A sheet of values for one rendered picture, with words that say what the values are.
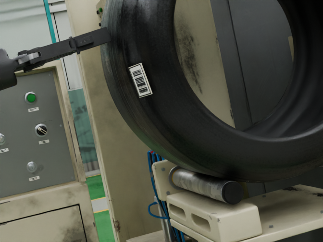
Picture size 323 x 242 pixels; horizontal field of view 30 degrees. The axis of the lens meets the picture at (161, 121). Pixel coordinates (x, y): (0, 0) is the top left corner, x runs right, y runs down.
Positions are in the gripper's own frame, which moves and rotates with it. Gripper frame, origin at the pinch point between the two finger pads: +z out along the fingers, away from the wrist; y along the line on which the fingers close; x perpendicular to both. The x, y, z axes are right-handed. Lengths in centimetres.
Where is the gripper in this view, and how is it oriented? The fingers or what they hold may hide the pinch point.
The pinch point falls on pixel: (92, 39)
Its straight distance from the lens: 120.9
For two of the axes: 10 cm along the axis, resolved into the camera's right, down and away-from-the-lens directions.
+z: 9.0, -3.4, 2.5
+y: -2.7, 0.1, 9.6
